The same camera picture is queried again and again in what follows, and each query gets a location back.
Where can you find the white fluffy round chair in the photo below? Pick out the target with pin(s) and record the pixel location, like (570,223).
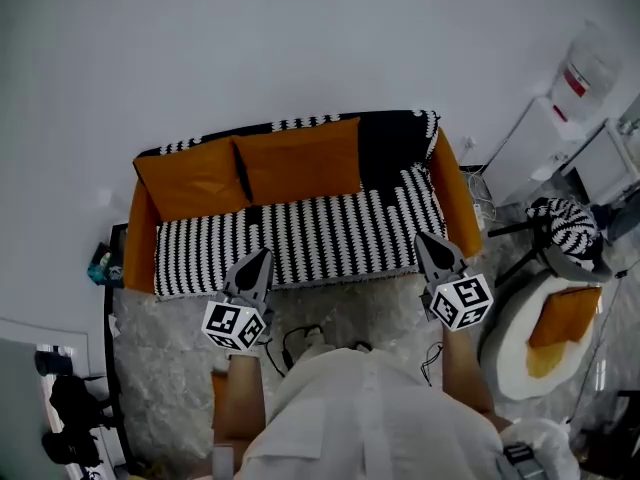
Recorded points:
(510,348)

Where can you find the white water dispenser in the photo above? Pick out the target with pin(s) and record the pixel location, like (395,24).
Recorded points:
(530,158)

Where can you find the person's right white shoe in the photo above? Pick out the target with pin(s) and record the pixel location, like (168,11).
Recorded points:
(361,346)

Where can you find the person's right forearm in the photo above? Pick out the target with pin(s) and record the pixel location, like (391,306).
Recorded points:
(465,373)

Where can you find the wrist watch grey band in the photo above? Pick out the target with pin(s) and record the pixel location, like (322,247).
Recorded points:
(244,354)

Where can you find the person's left white shoe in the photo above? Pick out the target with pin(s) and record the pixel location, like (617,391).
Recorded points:
(315,338)

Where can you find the black bag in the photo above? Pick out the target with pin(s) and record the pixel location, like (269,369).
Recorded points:
(72,448)
(80,403)

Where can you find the white shirt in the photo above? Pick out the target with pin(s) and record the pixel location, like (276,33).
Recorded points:
(375,418)

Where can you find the person's left forearm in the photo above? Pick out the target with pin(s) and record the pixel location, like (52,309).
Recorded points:
(240,398)

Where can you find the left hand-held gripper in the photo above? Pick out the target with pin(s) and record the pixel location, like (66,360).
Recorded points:
(232,323)

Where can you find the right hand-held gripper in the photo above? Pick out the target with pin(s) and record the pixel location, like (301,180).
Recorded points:
(462,300)

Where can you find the white power strip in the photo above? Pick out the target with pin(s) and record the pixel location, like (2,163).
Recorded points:
(480,216)

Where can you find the teal black box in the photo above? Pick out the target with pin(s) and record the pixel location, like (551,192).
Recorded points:
(106,267)

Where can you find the dark green pot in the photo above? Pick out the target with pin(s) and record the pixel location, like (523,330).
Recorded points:
(52,363)

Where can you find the orange sofa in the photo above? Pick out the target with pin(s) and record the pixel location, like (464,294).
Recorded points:
(137,248)

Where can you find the white cabinet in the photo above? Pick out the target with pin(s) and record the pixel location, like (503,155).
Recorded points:
(607,168)

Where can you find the black and white striped pillow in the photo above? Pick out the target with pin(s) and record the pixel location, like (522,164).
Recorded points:
(570,225)

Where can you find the person's white shoe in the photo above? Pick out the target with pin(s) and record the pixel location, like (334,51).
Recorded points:
(315,338)
(361,346)

